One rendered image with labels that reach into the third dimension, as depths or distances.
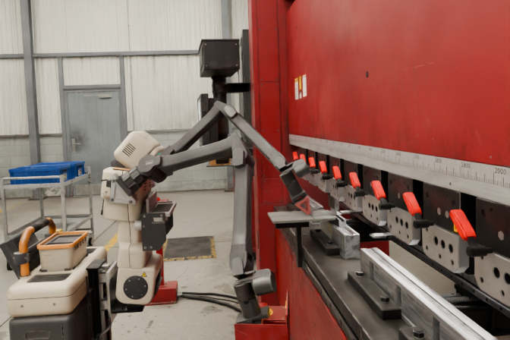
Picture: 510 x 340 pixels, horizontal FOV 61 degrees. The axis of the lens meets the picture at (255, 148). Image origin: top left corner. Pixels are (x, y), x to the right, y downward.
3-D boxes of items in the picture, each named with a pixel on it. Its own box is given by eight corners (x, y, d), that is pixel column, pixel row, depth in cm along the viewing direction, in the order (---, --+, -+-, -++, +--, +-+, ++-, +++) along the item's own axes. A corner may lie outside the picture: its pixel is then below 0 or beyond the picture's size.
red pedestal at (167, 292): (147, 295, 360) (143, 196, 355) (178, 294, 363) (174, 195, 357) (143, 306, 340) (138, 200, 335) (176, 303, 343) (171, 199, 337)
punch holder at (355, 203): (344, 204, 159) (342, 159, 158) (366, 203, 160) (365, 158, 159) (357, 212, 145) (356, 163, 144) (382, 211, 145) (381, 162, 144)
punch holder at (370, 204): (362, 215, 140) (361, 165, 139) (388, 214, 140) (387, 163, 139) (380, 227, 125) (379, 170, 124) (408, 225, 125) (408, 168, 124)
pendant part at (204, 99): (199, 146, 324) (196, 97, 321) (215, 145, 326) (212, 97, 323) (202, 149, 279) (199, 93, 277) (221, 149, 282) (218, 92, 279)
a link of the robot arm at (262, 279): (241, 265, 143) (231, 258, 136) (274, 256, 141) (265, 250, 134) (245, 302, 137) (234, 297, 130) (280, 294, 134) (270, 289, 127)
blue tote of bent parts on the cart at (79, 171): (42, 177, 515) (42, 162, 514) (86, 175, 518) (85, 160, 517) (29, 181, 479) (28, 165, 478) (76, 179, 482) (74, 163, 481)
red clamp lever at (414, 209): (401, 190, 100) (417, 225, 93) (419, 190, 100) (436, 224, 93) (399, 196, 101) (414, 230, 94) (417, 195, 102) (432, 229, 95)
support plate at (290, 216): (267, 214, 197) (267, 212, 197) (324, 211, 199) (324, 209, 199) (272, 223, 179) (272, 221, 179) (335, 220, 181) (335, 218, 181)
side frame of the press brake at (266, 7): (258, 324, 304) (247, -13, 289) (376, 315, 312) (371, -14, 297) (262, 341, 279) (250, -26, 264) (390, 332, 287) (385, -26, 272)
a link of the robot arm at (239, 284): (234, 277, 138) (229, 284, 132) (255, 272, 136) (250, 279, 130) (241, 297, 138) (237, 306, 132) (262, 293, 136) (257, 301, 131)
